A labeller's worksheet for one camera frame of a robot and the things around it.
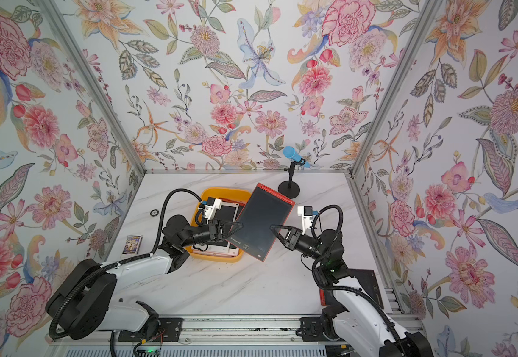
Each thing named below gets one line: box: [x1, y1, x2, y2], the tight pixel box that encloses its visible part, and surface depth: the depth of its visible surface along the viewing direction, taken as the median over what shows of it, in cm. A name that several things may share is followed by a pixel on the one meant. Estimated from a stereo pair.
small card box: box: [122, 234, 144, 256], surface depth 95 cm
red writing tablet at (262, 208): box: [225, 182, 296, 262], surface depth 74 cm
